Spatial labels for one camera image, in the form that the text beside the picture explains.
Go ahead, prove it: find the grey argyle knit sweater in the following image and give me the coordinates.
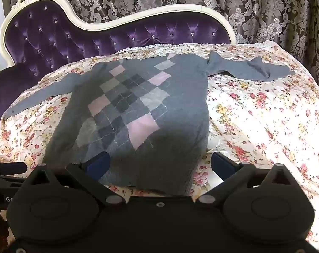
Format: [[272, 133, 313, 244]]
[[4, 52, 292, 195]]

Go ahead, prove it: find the floral bed cover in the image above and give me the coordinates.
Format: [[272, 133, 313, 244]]
[[0, 41, 319, 252]]

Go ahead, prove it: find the purple tufted chaise sofa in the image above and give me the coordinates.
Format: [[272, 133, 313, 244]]
[[0, 0, 236, 119]]

